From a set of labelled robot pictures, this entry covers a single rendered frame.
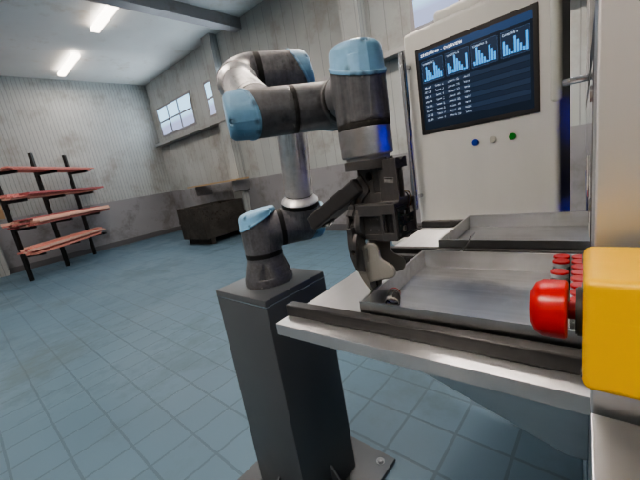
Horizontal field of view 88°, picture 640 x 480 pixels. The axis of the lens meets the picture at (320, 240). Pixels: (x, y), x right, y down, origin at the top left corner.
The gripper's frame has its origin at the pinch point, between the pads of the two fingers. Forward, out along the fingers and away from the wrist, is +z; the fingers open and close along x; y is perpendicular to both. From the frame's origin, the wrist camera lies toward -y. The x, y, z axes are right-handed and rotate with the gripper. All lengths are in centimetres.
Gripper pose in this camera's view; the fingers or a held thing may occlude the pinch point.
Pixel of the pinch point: (371, 285)
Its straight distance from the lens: 55.3
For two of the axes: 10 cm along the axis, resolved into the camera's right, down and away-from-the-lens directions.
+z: 1.5, 9.6, 2.2
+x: 6.0, -2.7, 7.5
